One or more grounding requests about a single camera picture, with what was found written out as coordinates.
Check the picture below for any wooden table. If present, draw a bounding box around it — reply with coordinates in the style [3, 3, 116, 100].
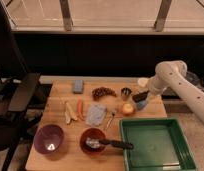
[25, 80, 168, 171]

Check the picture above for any green plastic tray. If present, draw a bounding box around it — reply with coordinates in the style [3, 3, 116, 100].
[119, 118, 198, 171]

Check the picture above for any blue sponge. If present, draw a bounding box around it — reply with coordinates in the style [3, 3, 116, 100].
[73, 80, 84, 94]

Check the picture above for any apple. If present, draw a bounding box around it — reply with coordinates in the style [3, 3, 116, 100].
[121, 103, 135, 116]

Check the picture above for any small metal cup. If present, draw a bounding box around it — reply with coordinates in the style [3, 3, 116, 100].
[121, 87, 132, 100]

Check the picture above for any red bowl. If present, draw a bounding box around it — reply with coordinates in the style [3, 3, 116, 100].
[79, 128, 105, 156]

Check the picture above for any metal fork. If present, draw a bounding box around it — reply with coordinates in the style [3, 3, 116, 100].
[104, 112, 116, 131]

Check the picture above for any black eraser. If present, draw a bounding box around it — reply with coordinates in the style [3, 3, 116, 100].
[132, 91, 148, 103]

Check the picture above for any purple grapes bunch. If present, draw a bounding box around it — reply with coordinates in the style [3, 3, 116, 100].
[92, 87, 116, 101]

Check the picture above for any black office chair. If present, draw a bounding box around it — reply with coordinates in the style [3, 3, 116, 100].
[0, 0, 41, 171]

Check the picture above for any blue plastic cup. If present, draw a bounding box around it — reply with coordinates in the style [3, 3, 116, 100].
[136, 100, 147, 110]

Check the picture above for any white plastic cup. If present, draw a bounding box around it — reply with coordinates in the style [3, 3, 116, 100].
[137, 78, 148, 91]

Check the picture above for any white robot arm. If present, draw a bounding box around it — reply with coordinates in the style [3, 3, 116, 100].
[147, 60, 204, 124]

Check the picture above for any blue grey cloth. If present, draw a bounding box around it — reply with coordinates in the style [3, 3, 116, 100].
[85, 104, 107, 126]

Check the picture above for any orange carrot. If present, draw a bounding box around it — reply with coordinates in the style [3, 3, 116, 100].
[77, 99, 85, 121]

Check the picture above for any purple bowl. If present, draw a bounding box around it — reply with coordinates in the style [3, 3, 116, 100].
[33, 124, 64, 154]

